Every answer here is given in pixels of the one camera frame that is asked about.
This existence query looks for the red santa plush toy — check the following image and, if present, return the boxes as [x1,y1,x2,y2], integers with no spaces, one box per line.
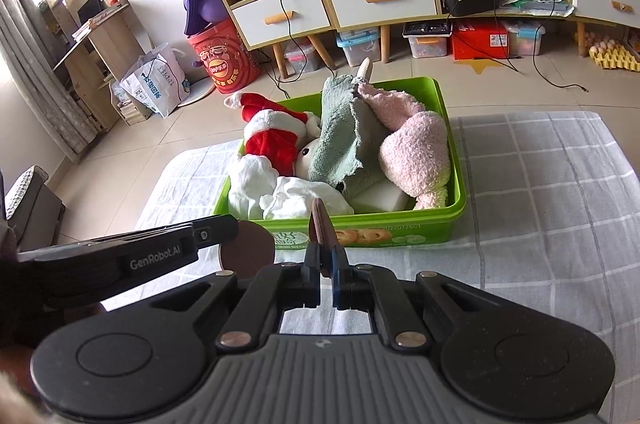
[223,92,321,177]

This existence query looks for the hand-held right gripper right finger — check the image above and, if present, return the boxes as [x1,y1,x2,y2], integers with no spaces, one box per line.
[330,245,512,353]

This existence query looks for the mouse doll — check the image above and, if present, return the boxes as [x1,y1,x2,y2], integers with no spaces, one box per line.
[295,58,374,195]

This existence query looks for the green plastic bin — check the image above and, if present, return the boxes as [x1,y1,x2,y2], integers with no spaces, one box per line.
[214,76,468,249]

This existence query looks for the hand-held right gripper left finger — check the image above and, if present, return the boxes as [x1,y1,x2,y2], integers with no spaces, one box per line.
[144,243,324,353]

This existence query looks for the clear storage box blue lid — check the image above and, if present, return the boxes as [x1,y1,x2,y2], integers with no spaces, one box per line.
[502,20,546,57]
[336,28,382,67]

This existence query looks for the wooden desk with shelves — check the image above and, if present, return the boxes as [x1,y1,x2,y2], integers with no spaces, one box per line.
[37,0,146,133]

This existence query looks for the clear storage box black lid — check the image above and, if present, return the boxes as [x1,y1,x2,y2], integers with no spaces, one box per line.
[402,22,454,59]

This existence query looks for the clear storage box pink contents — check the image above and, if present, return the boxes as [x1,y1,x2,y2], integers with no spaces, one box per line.
[284,38,324,75]

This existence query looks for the white foam block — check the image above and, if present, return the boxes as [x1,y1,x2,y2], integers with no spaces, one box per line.
[347,178,417,213]

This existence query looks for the yellow egg tray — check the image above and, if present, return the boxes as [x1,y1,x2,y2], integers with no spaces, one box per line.
[575,31,640,72]

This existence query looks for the white round floor base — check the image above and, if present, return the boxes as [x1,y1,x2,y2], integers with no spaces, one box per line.
[177,78,217,107]

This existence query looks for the red cardboard box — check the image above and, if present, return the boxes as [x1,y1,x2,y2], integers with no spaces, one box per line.
[450,20,511,61]

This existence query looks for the green fluffy towel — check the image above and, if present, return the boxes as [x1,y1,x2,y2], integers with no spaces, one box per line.
[307,74,397,201]

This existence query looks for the grey curtain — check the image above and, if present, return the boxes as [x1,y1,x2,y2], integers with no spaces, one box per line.
[0,0,99,160]

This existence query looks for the grey checked blanket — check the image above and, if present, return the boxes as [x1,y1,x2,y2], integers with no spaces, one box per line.
[100,110,640,385]

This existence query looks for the person's left hand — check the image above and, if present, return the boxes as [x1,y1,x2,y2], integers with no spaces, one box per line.
[0,301,108,397]

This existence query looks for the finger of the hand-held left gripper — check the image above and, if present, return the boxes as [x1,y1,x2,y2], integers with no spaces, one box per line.
[190,214,239,251]

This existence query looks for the white shopping bag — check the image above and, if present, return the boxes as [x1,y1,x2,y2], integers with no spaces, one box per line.
[119,44,187,119]

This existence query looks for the pink plush toy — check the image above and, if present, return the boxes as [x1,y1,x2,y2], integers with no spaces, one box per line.
[357,82,452,211]

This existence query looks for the red snack bucket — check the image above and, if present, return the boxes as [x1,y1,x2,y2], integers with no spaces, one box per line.
[187,18,261,95]

